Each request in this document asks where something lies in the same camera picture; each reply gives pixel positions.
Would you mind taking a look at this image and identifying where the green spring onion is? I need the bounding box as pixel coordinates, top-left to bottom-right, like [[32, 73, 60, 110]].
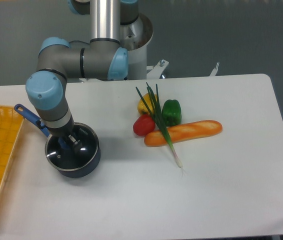
[[135, 82, 186, 176]]

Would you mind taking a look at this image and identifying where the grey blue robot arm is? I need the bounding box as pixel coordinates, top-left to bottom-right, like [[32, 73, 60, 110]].
[[25, 0, 139, 152]]

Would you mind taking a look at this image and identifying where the yellow bell pepper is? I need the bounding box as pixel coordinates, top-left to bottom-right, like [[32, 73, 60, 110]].
[[137, 93, 155, 116]]

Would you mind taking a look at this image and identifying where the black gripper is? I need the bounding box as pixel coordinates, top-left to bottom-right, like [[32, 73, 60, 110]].
[[35, 119, 82, 154]]

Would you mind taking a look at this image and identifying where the red bell pepper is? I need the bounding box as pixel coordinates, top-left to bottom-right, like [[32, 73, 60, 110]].
[[133, 114, 156, 137]]

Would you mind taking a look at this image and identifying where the white table bracket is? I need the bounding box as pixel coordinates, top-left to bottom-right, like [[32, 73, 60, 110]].
[[209, 62, 220, 77]]

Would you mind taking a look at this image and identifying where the blue saucepan with handle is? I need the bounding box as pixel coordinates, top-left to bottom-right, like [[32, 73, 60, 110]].
[[13, 103, 101, 179]]

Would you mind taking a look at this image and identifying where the green bell pepper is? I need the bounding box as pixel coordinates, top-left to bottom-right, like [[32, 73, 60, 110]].
[[162, 99, 182, 127]]

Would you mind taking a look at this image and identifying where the glass lid blue knob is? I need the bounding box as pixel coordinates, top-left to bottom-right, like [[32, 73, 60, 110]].
[[44, 122, 99, 173]]

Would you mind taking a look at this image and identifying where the orange baguette bread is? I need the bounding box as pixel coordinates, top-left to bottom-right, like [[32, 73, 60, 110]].
[[144, 120, 223, 147]]

